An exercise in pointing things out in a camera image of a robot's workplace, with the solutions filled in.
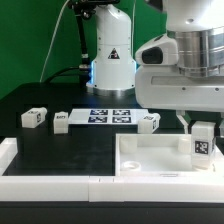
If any white marker base plate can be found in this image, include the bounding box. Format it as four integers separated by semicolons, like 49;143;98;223
69;109;148;125

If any grey thin cable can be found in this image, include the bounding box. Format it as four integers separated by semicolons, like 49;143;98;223
39;0;72;84

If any white square tabletop tray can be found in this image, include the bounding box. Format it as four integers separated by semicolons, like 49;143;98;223
115;134;224;176

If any white U-shaped fence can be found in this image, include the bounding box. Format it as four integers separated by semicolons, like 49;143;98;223
0;138;224;203

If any black cable hose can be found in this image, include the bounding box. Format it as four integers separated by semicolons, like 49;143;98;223
43;0;98;84

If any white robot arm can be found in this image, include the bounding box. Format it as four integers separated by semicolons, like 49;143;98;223
88;0;224;136

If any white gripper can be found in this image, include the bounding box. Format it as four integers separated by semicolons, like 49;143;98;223
135;33;224;137

